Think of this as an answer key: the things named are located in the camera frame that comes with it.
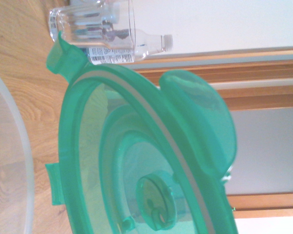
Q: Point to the clear plastic water bottle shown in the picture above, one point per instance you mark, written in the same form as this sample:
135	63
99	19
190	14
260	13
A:
146	44

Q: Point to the faceted clear drinking glass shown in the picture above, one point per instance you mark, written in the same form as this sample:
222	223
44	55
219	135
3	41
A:
92	26

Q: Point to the frosted white plastic bowl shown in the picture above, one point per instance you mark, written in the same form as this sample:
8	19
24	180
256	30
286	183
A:
17	151

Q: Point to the green round container lid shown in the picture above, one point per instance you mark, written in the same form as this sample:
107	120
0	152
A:
136	104

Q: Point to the frosted glass door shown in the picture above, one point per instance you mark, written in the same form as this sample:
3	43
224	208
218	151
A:
271	151

